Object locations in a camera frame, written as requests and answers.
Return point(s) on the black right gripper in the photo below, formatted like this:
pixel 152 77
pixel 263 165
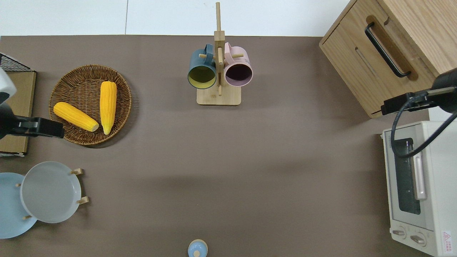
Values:
pixel 448 101

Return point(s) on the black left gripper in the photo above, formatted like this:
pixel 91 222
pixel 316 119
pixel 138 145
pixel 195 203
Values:
pixel 6 121

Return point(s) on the pink mug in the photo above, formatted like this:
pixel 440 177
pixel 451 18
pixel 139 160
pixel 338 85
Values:
pixel 238 73

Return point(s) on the yellow corn cob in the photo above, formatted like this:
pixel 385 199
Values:
pixel 75 116
pixel 108 105

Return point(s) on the round wicker basket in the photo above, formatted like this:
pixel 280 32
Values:
pixel 80 89

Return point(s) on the wooden cabinet box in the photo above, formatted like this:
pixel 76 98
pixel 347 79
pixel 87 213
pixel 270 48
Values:
pixel 360 64

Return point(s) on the grey plate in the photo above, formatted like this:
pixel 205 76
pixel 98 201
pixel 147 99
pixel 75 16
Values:
pixel 50 192

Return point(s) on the wooden plate rack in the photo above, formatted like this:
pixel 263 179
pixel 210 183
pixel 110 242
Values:
pixel 83 200

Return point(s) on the white toaster oven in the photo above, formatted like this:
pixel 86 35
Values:
pixel 439 185

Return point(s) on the light blue plate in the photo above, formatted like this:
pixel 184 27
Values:
pixel 9 210

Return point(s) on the dark teal mug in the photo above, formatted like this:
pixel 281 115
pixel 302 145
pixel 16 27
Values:
pixel 201 76

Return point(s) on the wooden mug tree stand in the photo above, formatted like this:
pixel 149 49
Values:
pixel 219 98

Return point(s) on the blue round bell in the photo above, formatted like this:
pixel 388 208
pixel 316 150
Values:
pixel 197 248

